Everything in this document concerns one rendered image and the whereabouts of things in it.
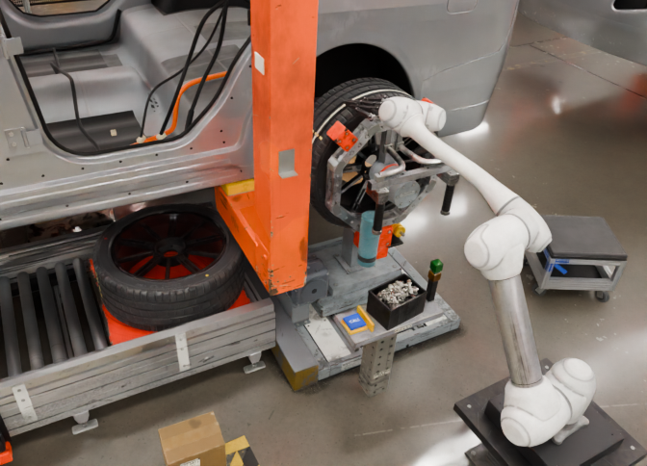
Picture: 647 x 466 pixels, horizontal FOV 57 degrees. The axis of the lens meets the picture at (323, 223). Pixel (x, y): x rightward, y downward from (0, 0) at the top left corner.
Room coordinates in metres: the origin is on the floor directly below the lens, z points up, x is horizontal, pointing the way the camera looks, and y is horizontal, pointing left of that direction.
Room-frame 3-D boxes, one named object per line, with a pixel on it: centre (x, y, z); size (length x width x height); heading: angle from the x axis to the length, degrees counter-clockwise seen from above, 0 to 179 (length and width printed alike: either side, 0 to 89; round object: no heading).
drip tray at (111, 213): (2.83, 1.51, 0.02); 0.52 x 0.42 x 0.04; 113
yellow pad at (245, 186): (2.31, 0.41, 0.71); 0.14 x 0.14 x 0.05; 29
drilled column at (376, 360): (1.76, -0.27, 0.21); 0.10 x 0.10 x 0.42; 29
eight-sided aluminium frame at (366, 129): (2.22, -0.25, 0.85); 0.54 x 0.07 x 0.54; 119
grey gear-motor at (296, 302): (2.20, 0.12, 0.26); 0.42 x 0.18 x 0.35; 29
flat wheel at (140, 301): (2.07, 0.68, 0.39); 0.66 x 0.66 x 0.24
